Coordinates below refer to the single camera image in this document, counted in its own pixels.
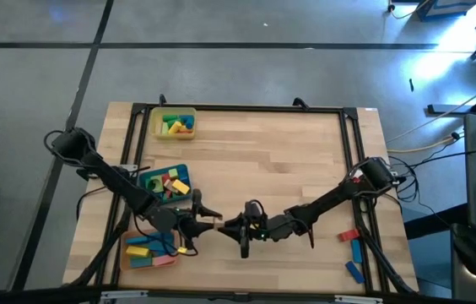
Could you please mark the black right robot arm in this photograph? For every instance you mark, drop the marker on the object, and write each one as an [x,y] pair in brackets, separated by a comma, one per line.
[335,196]

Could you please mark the black floor beam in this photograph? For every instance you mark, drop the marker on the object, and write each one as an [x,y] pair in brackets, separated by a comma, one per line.
[445,110]

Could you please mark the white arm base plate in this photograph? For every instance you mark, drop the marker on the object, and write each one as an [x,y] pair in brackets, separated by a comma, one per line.
[126,167]
[359,173]

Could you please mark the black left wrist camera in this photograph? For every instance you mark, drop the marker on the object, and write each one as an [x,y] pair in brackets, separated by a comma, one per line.
[196,198]

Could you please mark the yellow translucent plastic bin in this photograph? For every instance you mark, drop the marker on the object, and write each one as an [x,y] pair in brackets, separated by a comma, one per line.
[155,114]

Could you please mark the small black floor object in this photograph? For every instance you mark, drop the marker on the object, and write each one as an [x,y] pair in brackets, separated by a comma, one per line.
[411,84]

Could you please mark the short green wooden block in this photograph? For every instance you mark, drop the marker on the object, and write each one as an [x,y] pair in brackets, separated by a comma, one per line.
[169,117]

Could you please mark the black mouse with light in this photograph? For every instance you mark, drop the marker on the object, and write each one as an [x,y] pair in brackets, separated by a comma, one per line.
[470,253]

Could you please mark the blue wooden cylinder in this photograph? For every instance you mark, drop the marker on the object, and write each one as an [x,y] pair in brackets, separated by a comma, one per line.
[190,125]
[187,119]

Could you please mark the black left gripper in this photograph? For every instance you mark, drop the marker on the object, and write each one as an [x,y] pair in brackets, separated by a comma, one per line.
[170,220]

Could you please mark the dark blue long block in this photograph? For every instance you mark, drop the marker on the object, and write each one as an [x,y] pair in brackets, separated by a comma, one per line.
[355,272]

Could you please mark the long yellow wooden block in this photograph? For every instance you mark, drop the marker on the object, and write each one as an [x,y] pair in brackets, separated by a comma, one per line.
[137,251]

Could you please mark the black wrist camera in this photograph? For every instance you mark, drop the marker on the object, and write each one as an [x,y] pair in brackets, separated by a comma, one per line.
[255,210]
[196,198]

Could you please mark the blue box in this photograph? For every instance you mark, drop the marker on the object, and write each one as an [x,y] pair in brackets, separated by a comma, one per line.
[445,8]

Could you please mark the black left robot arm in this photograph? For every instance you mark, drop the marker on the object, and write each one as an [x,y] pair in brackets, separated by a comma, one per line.
[111,179]

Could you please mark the silver bracket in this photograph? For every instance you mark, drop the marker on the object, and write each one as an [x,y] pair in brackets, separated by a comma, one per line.
[358,300]
[124,294]

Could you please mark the yellow wooden cube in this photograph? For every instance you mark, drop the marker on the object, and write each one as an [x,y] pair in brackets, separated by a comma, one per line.
[181,186]

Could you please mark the black table clamp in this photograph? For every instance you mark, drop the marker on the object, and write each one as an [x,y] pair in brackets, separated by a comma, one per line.
[301,103]
[162,99]

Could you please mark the green wooden arch block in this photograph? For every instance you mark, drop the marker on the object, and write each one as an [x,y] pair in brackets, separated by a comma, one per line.
[154,183]

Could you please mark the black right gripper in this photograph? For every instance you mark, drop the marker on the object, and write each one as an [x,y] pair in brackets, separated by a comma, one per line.
[278,230]

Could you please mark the teal plastic bin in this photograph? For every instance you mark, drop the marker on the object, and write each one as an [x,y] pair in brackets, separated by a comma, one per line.
[143,175]

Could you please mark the yellow wooden cylinder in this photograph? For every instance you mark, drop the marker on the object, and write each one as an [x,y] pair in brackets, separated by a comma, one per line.
[174,128]

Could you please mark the black table frame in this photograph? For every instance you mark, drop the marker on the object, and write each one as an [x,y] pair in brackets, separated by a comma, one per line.
[242,108]

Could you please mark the pink wooden block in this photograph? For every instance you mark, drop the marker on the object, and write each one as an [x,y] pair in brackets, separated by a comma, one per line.
[164,260]

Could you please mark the orange plastic bin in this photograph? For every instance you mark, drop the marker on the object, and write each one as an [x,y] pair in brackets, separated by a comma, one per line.
[122,259]

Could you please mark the large red wooden block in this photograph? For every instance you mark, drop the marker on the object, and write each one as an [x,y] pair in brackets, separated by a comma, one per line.
[166,178]

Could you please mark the light green wooden block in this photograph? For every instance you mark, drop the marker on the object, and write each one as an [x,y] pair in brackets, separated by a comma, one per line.
[164,128]

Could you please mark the black front bar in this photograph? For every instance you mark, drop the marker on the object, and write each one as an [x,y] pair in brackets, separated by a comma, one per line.
[31,296]

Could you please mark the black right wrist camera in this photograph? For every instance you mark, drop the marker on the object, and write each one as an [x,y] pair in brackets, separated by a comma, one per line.
[255,210]

